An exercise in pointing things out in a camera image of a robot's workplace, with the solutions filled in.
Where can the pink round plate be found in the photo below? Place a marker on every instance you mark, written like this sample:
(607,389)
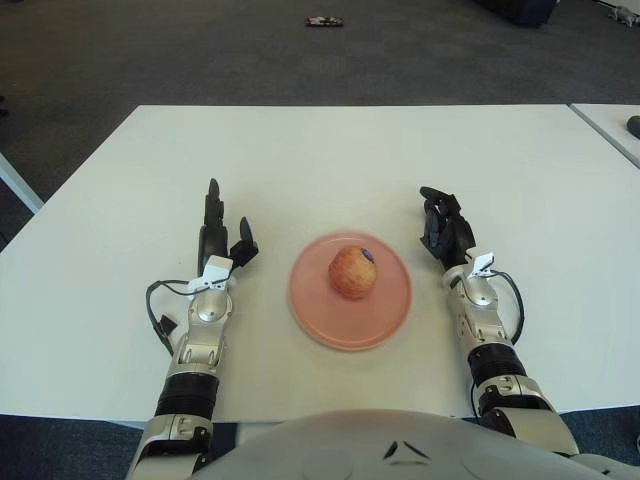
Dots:
(320,310)

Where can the dark grey game controller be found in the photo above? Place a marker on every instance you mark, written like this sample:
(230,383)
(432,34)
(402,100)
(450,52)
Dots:
(635,122)

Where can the silver robot torso shell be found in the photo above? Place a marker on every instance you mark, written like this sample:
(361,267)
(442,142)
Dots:
(400,450)

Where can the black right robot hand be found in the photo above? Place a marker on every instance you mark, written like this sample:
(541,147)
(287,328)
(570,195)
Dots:
(450,230)

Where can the small black red floor item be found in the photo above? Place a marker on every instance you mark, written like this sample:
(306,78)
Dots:
(325,21)

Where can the small grey floor object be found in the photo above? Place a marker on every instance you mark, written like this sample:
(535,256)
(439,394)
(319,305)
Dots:
(625,12)

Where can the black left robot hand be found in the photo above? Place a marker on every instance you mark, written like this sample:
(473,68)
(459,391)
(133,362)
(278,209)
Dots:
(215,240)

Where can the red yellow apple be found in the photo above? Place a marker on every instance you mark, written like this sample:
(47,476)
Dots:
(352,272)

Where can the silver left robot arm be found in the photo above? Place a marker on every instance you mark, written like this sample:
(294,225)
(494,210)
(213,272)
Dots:
(205,320)

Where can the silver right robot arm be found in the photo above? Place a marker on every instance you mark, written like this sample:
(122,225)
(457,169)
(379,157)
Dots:
(490,340)

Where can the large black floor object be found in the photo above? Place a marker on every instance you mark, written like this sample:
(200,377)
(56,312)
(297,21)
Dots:
(525,11)

